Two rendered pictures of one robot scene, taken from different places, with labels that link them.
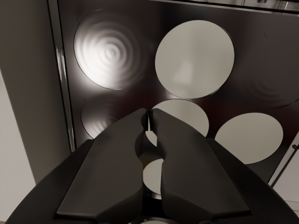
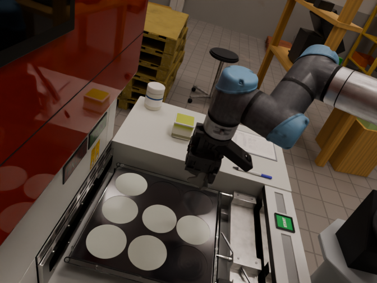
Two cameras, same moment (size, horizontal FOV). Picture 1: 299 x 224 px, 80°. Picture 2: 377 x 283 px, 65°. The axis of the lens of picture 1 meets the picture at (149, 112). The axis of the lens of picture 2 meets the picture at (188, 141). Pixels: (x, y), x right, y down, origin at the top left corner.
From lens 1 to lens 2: 0.75 m
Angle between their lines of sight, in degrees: 59
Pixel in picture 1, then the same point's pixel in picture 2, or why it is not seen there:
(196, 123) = (161, 227)
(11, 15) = not seen: hidden behind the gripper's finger
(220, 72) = (189, 239)
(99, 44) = (200, 199)
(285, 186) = not seen: outside the picture
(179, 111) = (169, 220)
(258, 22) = (210, 252)
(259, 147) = (141, 258)
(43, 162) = (153, 158)
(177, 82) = (184, 222)
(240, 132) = (153, 247)
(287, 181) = not seen: outside the picture
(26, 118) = (179, 163)
